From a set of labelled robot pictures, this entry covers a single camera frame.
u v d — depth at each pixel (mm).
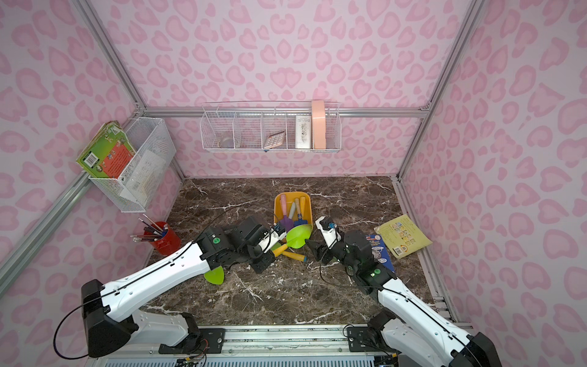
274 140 944
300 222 1005
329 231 639
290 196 1074
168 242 879
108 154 717
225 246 495
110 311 391
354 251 579
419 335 455
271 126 1034
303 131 926
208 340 724
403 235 977
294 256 902
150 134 820
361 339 722
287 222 1003
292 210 1038
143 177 828
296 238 783
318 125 828
